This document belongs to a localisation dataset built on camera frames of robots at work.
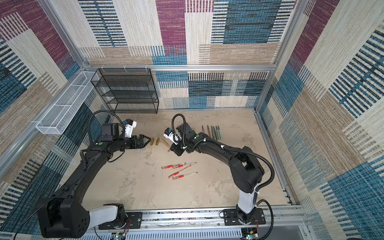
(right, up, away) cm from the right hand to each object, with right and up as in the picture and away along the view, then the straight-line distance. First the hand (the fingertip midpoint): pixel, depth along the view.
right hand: (173, 149), depth 86 cm
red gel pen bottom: (+1, -16, +1) cm, 17 cm away
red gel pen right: (+8, -10, +6) cm, 14 cm away
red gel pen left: (0, -11, +6) cm, 13 cm away
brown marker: (-4, +4, 0) cm, 6 cm away
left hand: (-15, +7, -5) cm, 17 cm away
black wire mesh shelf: (-37, +38, +24) cm, 58 cm away
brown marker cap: (-13, +3, +17) cm, 21 cm away
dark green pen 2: (+28, +8, +22) cm, 37 cm away
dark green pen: (+25, +9, +22) cm, 34 cm away
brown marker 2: (+18, +10, +23) cm, 31 cm away
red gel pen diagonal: (+1, -15, +3) cm, 15 cm away
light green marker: (+29, +9, +22) cm, 38 cm away
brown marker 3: (+22, +9, +22) cm, 33 cm away
